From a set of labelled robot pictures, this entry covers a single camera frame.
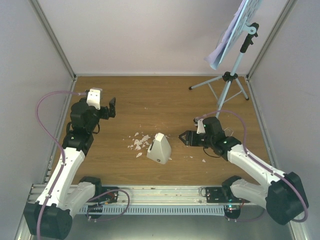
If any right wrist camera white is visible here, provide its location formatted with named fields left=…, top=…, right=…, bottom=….
left=193, top=117, right=206, bottom=134

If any clear plastic metronome cover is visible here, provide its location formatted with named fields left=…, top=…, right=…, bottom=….
left=224, top=127, right=234, bottom=137

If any light blue music stand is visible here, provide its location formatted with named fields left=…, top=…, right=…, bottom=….
left=188, top=0, right=263, bottom=118

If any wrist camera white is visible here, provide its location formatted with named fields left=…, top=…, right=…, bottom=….
left=86, top=87, right=103, bottom=110
left=193, top=117, right=206, bottom=134

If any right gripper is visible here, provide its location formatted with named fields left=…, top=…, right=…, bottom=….
left=179, top=130, right=214, bottom=148

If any right aluminium frame post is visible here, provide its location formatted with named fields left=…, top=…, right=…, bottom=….
left=246, top=0, right=298, bottom=82

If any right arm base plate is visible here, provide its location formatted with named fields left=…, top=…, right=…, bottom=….
left=204, top=186, right=226, bottom=204

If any aluminium frame post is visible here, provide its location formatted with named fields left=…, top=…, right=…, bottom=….
left=246, top=0, right=298, bottom=82
left=29, top=0, right=77, bottom=82

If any white debris pile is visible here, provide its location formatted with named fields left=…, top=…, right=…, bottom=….
left=127, top=132, right=151, bottom=151

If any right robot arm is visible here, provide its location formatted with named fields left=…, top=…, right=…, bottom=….
left=178, top=117, right=309, bottom=225

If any left aluminium frame post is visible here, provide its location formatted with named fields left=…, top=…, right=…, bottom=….
left=29, top=0, right=77, bottom=82

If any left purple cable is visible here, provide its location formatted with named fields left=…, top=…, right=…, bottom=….
left=36, top=90, right=88, bottom=240

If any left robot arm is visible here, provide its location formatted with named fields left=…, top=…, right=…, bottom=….
left=23, top=95, right=116, bottom=240

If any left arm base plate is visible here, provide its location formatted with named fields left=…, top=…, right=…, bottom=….
left=98, top=186, right=119, bottom=205

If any slotted cable duct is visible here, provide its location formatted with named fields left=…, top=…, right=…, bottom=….
left=89, top=205, right=225, bottom=216

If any white metronome body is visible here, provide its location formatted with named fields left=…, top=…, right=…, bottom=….
left=146, top=132, right=172, bottom=165

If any sheet music paper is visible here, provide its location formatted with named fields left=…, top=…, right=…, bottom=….
left=204, top=0, right=246, bottom=70

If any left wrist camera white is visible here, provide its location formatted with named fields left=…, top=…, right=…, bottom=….
left=86, top=87, right=103, bottom=110

